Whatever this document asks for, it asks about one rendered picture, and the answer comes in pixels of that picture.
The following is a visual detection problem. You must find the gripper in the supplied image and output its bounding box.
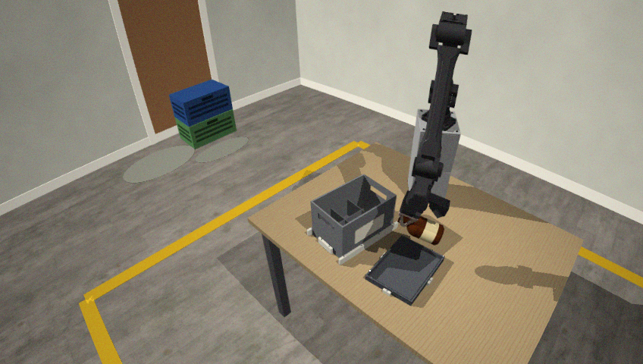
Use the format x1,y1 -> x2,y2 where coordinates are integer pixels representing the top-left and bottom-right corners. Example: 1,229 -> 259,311
399,188 -> 421,227

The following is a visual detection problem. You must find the brown bottle with beige label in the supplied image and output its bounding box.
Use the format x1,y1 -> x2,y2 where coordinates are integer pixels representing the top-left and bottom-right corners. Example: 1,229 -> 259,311
403,216 -> 444,245

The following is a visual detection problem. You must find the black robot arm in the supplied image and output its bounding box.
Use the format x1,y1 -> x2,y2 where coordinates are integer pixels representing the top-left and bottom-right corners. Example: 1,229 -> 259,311
408,11 -> 472,218

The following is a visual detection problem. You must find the grey divided crate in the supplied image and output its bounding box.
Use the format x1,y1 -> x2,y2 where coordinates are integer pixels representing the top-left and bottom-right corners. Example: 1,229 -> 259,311
310,177 -> 394,258

